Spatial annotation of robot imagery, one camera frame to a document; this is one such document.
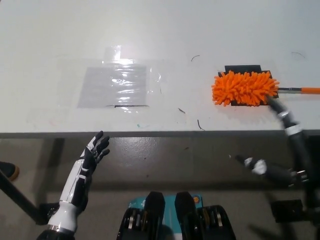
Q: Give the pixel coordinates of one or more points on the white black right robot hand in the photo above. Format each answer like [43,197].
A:
[256,166]

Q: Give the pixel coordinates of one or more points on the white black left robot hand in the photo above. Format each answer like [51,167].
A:
[83,166]

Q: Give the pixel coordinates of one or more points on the orange telescopic microfiber duster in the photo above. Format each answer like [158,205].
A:
[240,87]

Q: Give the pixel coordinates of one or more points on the black diagonal metal bar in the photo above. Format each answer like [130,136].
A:
[18,196]

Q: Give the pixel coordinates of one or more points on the black shoe with tan sole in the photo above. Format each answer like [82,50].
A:
[8,171]

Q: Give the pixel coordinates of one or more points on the clear plastic taped sheet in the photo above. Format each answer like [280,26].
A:
[112,87]

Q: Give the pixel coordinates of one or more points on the black tape patch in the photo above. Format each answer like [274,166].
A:
[242,68]

